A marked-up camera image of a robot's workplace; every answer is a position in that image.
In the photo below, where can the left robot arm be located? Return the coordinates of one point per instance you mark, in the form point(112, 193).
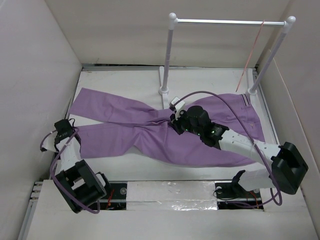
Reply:
point(81, 188)

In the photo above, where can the aluminium frame rail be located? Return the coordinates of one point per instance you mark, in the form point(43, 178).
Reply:
point(50, 156)

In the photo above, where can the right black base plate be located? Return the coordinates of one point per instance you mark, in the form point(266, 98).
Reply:
point(236, 199)

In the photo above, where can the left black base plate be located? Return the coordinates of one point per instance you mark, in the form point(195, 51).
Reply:
point(117, 200)

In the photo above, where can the purple trousers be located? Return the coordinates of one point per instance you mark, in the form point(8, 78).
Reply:
point(123, 123)

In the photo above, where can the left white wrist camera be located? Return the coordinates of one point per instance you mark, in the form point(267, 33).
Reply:
point(48, 143)

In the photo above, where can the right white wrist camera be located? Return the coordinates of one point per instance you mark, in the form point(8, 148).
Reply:
point(177, 105)

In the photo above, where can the pink wire hanger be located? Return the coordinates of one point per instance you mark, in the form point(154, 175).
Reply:
point(249, 56)

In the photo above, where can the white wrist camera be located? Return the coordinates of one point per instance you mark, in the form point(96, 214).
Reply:
point(48, 143)
point(177, 105)

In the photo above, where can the white clothes rack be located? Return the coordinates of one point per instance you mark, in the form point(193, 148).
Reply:
point(174, 20)

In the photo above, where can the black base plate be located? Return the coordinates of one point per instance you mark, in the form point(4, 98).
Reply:
point(117, 200)
point(236, 199)

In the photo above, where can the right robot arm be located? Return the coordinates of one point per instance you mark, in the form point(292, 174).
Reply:
point(284, 169)

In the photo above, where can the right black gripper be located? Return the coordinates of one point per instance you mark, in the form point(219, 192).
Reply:
point(175, 124)

